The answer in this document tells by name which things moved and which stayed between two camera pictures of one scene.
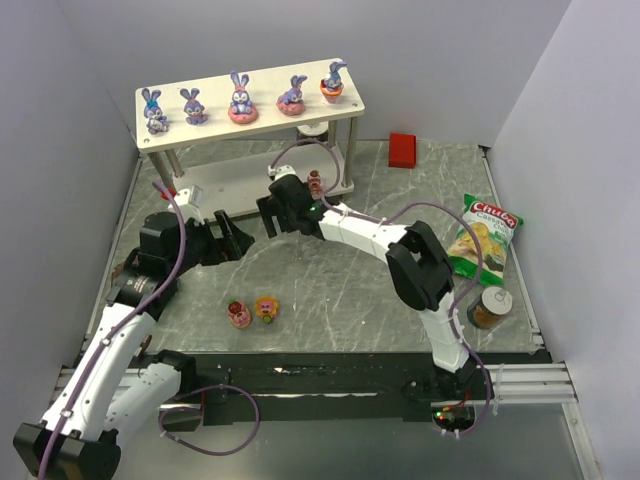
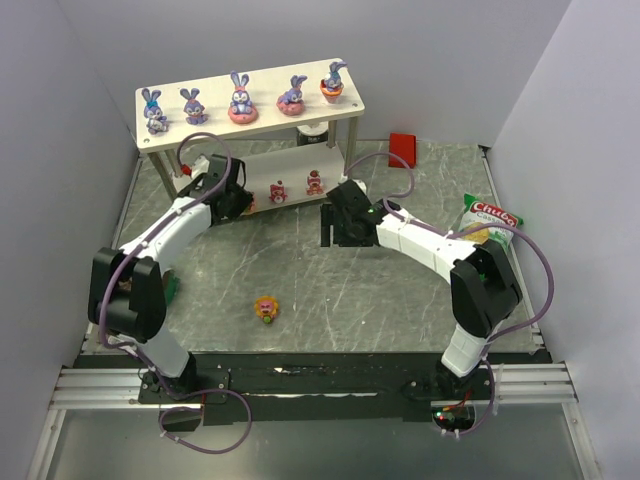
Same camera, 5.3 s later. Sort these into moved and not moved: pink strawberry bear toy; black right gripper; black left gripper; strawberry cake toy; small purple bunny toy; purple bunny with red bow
Moved: black right gripper; black left gripper; pink strawberry bear toy
Not moved: small purple bunny toy; purple bunny with red bow; strawberry cake toy
